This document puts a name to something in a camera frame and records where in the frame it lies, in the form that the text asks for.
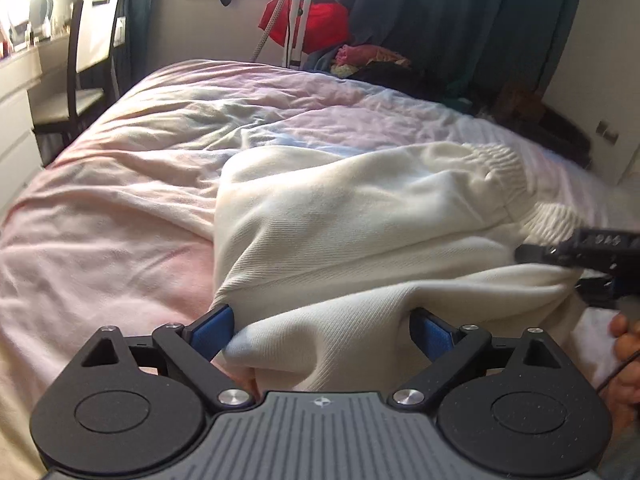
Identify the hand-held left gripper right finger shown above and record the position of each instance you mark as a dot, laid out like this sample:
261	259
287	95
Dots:
430	337

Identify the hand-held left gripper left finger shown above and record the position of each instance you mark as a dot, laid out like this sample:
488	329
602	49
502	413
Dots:
212	332

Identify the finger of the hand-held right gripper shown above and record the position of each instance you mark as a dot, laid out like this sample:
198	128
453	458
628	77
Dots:
545	254
600	295

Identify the cream pants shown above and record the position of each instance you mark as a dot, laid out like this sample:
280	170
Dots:
375	240

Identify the pile of colourful clothes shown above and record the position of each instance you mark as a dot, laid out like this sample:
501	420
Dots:
380	60

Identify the person's right hand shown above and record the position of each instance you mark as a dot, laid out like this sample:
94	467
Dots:
625	410

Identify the dark cloth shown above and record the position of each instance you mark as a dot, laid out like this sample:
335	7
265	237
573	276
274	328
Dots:
550	125

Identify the pink and blue duvet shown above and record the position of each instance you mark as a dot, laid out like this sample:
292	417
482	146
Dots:
125	200

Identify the teal curtain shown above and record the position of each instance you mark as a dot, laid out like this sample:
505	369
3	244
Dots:
450	15
145	15

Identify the white dresser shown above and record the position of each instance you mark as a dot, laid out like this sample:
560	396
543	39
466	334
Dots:
17	110

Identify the red cloth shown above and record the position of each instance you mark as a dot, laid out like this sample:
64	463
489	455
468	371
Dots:
325	25

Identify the white garment steamer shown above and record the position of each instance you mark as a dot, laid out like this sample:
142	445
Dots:
300	20

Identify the wall socket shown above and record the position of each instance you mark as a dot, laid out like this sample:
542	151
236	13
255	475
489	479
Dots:
607	131

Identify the white chair with dark frame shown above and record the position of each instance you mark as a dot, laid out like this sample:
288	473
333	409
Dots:
92	25

